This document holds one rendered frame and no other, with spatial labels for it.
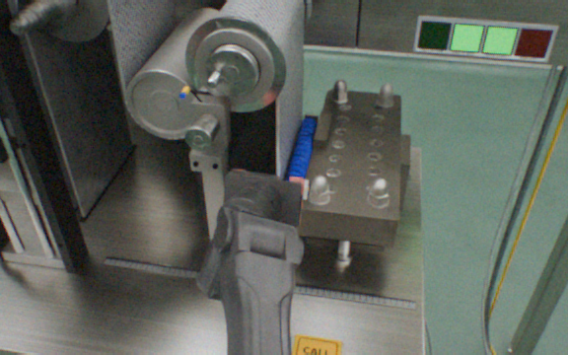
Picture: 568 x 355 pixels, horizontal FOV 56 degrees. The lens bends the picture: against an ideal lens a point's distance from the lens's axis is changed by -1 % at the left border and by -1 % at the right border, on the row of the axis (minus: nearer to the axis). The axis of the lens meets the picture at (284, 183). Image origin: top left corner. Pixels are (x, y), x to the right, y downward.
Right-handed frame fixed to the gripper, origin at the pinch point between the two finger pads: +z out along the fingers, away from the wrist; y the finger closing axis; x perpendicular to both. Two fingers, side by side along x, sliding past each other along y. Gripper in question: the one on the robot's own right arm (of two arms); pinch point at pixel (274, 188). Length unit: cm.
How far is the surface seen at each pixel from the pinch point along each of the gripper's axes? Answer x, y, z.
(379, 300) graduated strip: -17.7, 18.0, 7.0
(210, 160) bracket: 3.3, -9.6, -1.8
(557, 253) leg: -25, 69, 80
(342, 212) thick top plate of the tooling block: -3.7, 10.3, 6.1
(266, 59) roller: 18.6, -2.4, -2.7
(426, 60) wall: 33, 40, 291
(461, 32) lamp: 27.8, 26.8, 30.3
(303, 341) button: -21.2, 7.5, -4.8
